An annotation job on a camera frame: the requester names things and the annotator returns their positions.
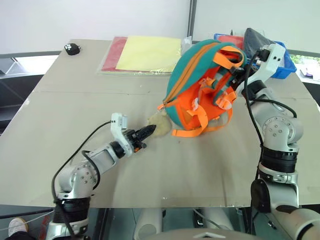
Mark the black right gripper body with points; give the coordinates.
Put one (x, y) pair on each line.
(242, 76)

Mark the beige lumpy soft object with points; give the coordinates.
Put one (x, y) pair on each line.
(163, 125)

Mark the dark grey bag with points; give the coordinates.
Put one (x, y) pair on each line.
(255, 40)

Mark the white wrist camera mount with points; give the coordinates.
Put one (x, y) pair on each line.
(272, 62)
(118, 132)

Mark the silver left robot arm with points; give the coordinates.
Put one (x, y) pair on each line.
(82, 172)

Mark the yellow paper sheet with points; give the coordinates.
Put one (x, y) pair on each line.
(150, 53)

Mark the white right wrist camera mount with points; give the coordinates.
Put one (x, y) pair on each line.
(272, 62)

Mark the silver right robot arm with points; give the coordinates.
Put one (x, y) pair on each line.
(280, 130)

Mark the red flat item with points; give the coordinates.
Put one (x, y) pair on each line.
(230, 40)

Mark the dark vertical pillar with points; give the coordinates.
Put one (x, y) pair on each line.
(192, 17)

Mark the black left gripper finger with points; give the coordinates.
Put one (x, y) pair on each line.
(147, 136)
(146, 130)

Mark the clear plastic sleeve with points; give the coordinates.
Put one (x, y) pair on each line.
(130, 73)

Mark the white shoe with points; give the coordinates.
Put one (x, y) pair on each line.
(17, 225)

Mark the blue plastic bin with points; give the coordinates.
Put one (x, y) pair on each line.
(287, 67)

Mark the small black white-spotted object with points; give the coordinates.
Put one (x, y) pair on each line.
(72, 48)

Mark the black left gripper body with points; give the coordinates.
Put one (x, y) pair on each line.
(133, 142)

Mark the small clear plastic packet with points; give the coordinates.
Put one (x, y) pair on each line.
(186, 45)

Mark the white rounded robot leg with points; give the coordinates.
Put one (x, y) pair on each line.
(148, 222)
(216, 217)

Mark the orange and teal backpack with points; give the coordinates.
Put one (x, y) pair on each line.
(190, 62)

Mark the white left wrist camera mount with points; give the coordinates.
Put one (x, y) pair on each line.
(118, 132)

